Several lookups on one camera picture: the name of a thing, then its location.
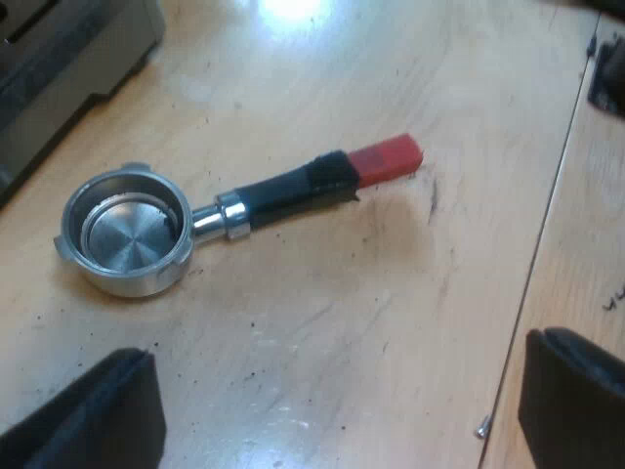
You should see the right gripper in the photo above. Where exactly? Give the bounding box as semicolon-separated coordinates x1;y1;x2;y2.
587;32;625;116

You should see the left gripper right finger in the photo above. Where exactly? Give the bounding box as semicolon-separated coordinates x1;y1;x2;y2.
518;326;625;469

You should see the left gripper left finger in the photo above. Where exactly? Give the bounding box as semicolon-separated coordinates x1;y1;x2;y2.
0;347;168;469

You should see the filter holder with red-ended handle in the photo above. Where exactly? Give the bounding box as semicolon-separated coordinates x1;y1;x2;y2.
53;133;424;298

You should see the steel espresso machine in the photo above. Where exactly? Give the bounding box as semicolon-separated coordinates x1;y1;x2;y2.
0;0;166;209

